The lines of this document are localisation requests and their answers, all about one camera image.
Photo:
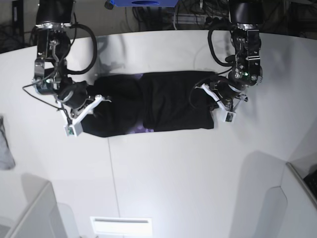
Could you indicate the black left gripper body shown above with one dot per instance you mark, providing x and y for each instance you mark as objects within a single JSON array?
[{"x": 228, "y": 90}]

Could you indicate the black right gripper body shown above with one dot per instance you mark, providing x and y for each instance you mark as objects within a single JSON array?
[{"x": 75, "y": 95}]

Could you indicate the black T-shirt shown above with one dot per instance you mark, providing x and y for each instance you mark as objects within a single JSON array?
[{"x": 149, "y": 102}]

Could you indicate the white power strip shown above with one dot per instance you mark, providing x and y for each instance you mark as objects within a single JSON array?
[{"x": 191, "y": 19}]

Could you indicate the grey cloth at left edge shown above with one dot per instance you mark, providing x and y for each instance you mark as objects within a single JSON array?
[{"x": 6, "y": 159}]

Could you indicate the blue box at top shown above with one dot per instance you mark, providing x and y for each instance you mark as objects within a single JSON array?
[{"x": 150, "y": 3}]

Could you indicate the black keyboard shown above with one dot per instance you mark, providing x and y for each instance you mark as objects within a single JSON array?
[{"x": 311, "y": 182}]

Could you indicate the white bin lower left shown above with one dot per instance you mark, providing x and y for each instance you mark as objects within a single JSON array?
[{"x": 40, "y": 219}]

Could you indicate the white bin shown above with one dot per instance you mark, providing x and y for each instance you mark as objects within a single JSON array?
[
  {"x": 40, "y": 219},
  {"x": 289, "y": 210}
]

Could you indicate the white bin lower right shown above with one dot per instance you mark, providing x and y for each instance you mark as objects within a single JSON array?
[{"x": 289, "y": 210}]

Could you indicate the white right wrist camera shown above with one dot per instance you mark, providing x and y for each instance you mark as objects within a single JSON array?
[{"x": 72, "y": 122}]

